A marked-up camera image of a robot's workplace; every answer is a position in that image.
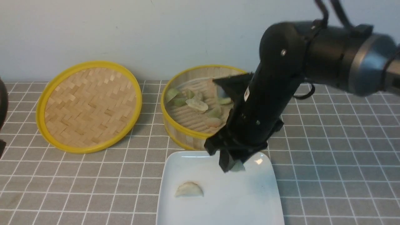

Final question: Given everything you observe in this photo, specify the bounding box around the beige dumpling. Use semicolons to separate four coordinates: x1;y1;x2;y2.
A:
174;181;204;198

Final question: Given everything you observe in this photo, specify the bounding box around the white square plate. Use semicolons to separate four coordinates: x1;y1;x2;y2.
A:
156;151;285;225

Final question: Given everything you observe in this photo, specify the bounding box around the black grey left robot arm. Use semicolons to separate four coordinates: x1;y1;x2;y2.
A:
0;79;9;130

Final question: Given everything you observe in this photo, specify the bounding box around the pink dumpling front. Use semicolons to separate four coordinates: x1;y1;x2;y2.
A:
204;117;223;128

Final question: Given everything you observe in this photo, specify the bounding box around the yellow rimmed bamboo steamer basket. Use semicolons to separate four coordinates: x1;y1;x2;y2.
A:
161;65;245;150

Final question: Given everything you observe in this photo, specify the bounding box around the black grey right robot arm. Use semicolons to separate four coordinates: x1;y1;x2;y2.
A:
204;20;399;173

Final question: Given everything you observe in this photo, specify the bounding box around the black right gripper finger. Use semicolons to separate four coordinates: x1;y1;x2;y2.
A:
219;150;238;173

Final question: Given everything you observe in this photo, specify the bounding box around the small green dumpling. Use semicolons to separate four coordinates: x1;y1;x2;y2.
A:
184;89;195;99

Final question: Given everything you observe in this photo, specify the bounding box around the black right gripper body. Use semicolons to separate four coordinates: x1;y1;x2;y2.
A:
204;64;305;163

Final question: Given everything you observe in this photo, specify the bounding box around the white dumpling centre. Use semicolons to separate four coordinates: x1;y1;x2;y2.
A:
186;98;208;113

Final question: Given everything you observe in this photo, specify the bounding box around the yellow rimmed bamboo steamer lid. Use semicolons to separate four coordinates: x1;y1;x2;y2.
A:
36;60;143;154

